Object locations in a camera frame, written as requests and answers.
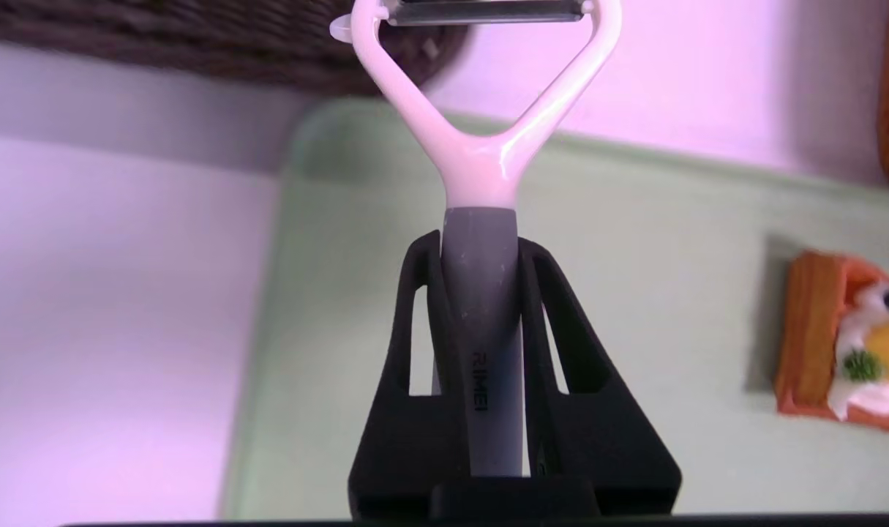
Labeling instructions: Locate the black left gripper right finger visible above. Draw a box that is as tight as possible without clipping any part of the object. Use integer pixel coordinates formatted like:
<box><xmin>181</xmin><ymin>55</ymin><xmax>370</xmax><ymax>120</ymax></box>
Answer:
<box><xmin>517</xmin><ymin>238</ymin><xmax>683</xmax><ymax>517</ymax></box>

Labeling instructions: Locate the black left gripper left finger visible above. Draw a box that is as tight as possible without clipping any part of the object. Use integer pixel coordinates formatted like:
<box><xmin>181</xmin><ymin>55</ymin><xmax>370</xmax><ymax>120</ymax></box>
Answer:
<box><xmin>348</xmin><ymin>231</ymin><xmax>474</xmax><ymax>520</ymax></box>

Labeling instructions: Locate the white peeler with grey handle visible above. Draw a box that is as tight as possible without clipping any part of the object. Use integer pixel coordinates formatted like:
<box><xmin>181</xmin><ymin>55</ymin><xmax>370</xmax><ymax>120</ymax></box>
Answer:
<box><xmin>329</xmin><ymin>0</ymin><xmax>624</xmax><ymax>480</ymax></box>

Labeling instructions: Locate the toy waffle cake with fruit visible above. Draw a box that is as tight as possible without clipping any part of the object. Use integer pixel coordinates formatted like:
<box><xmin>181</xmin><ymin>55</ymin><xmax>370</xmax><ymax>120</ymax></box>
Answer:
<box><xmin>773</xmin><ymin>250</ymin><xmax>889</xmax><ymax>434</ymax></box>

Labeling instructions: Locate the dark brown wicker basket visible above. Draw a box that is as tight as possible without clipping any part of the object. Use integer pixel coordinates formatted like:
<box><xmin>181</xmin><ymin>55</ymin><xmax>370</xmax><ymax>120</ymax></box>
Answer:
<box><xmin>0</xmin><ymin>0</ymin><xmax>470</xmax><ymax>96</ymax></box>

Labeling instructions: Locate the light green plastic tray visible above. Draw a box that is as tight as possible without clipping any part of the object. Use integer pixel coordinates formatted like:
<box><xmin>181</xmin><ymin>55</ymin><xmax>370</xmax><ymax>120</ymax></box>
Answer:
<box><xmin>221</xmin><ymin>99</ymin><xmax>889</xmax><ymax>520</ymax></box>

